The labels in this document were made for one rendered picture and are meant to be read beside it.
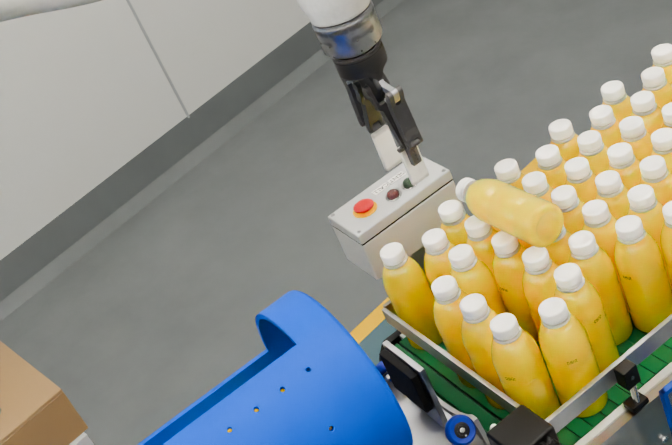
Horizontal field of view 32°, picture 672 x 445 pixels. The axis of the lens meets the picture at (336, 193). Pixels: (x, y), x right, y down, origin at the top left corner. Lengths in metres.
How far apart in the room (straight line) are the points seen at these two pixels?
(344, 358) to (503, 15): 3.36
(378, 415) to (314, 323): 0.15
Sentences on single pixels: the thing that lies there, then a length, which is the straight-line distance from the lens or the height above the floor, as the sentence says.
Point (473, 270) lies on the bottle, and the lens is 1.80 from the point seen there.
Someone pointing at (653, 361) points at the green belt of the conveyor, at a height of 0.90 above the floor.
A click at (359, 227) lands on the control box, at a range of 1.92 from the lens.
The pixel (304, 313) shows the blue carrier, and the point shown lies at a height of 1.23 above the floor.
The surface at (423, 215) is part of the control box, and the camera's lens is 1.97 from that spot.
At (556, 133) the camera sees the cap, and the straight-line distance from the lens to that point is 1.98.
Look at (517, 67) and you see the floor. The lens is 4.40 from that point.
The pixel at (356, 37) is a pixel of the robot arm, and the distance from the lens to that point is 1.61.
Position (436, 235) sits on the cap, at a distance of 1.84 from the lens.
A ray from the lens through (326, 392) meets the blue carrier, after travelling 1.53.
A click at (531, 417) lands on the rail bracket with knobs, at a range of 1.64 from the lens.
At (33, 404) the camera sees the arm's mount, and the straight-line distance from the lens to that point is 1.96.
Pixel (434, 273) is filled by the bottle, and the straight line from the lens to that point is 1.86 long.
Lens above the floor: 2.18
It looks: 32 degrees down
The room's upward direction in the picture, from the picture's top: 25 degrees counter-clockwise
